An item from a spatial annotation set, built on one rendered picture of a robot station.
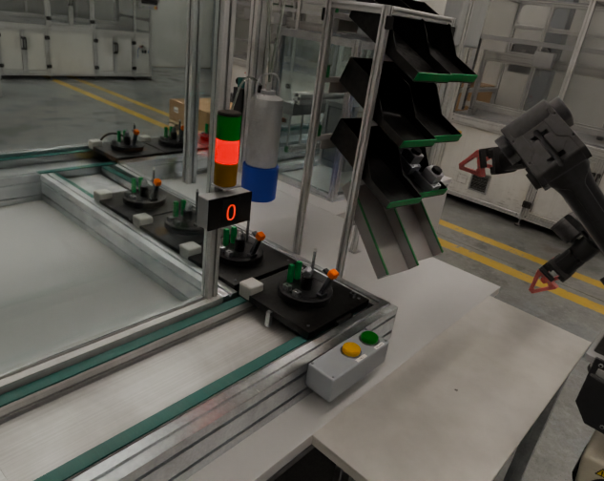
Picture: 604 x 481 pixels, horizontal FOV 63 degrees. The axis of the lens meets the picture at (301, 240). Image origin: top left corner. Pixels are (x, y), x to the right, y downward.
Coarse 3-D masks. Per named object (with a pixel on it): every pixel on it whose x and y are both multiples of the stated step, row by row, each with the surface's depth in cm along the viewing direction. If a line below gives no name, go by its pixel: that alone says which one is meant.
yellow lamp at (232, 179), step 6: (216, 162) 104; (216, 168) 104; (222, 168) 103; (228, 168) 104; (234, 168) 104; (216, 174) 105; (222, 174) 104; (228, 174) 104; (234, 174) 105; (216, 180) 105; (222, 180) 105; (228, 180) 105; (234, 180) 106; (222, 186) 105; (228, 186) 105
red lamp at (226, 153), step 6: (216, 138) 102; (216, 144) 103; (222, 144) 101; (228, 144) 101; (234, 144) 102; (216, 150) 103; (222, 150) 102; (228, 150) 102; (234, 150) 103; (216, 156) 103; (222, 156) 102; (228, 156) 102; (234, 156) 103; (222, 162) 103; (228, 162) 103; (234, 162) 104
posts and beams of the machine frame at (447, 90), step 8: (472, 0) 239; (472, 8) 242; (464, 24) 243; (464, 32) 245; (464, 40) 248; (456, 48) 248; (448, 88) 256; (440, 96) 260; (448, 96) 258; (448, 104) 262; (432, 152) 270; (432, 160) 272
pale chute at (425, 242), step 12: (420, 204) 153; (408, 216) 154; (420, 216) 154; (408, 228) 151; (420, 228) 154; (432, 228) 151; (420, 240) 152; (432, 240) 152; (420, 252) 150; (432, 252) 153
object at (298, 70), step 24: (288, 48) 222; (312, 48) 213; (336, 48) 205; (288, 72) 225; (312, 72) 216; (336, 72) 208; (288, 96) 229; (312, 96) 219; (336, 96) 211; (288, 120) 232; (336, 120) 214; (288, 144) 236; (288, 168) 239
